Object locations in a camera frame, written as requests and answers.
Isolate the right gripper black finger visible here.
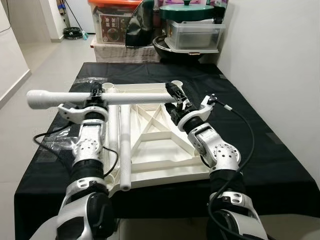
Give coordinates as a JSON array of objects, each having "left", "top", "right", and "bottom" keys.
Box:
[{"left": 164, "top": 82, "right": 187, "bottom": 105}]

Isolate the black wok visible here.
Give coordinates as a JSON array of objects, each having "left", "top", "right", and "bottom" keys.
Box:
[{"left": 152, "top": 35, "right": 221, "bottom": 64}]

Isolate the white plastic table top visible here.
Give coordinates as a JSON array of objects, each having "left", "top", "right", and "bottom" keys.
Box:
[{"left": 97, "top": 79, "right": 215, "bottom": 193}]

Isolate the patterned beige cloth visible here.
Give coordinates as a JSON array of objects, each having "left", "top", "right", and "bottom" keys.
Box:
[{"left": 91, "top": 42, "right": 162, "bottom": 64}]

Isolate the broom with teal head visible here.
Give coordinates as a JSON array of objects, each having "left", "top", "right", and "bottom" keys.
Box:
[{"left": 64, "top": 0, "right": 91, "bottom": 41}]

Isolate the clear plastic container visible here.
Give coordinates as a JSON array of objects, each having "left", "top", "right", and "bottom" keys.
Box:
[{"left": 165, "top": 20, "right": 227, "bottom": 54}]

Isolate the storage box with orange lid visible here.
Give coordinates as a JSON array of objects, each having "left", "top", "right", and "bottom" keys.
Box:
[{"left": 88, "top": 0, "right": 145, "bottom": 46}]

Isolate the black shiny bag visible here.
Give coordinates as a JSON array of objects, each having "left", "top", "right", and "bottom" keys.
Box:
[{"left": 124, "top": 0, "right": 162, "bottom": 49}]

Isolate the green pot lid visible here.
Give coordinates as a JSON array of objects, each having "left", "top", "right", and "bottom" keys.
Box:
[{"left": 160, "top": 0, "right": 219, "bottom": 24}]

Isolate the black tablecloth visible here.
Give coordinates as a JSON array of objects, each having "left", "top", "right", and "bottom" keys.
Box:
[{"left": 14, "top": 61, "right": 320, "bottom": 240}]

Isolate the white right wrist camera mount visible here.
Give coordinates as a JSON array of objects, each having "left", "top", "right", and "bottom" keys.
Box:
[{"left": 176, "top": 96, "right": 218, "bottom": 132}]

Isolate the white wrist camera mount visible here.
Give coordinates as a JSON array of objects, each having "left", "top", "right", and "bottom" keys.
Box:
[
  {"left": 176, "top": 96, "right": 218, "bottom": 132},
  {"left": 56, "top": 102, "right": 109, "bottom": 121}
]

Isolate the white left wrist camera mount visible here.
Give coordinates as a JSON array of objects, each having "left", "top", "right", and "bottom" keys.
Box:
[{"left": 56, "top": 102, "right": 109, "bottom": 121}]

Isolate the coiled black cable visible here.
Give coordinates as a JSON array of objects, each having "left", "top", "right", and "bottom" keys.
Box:
[{"left": 62, "top": 26, "right": 84, "bottom": 41}]

